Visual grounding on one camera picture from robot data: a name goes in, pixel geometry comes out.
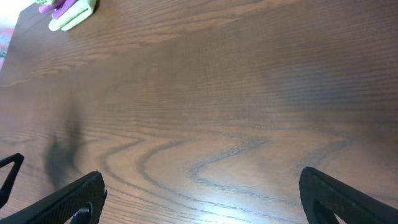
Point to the folded purple cloth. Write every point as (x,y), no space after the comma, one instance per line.
(58,7)

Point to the green microfiber cloth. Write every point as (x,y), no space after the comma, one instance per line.
(44,2)

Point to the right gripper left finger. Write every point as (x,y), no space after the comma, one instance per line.
(81,201)

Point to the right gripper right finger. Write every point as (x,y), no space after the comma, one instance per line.
(327,200)

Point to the folded green cloth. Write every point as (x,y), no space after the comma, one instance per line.
(80,11)

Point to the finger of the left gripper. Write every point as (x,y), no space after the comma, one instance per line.
(17,160)

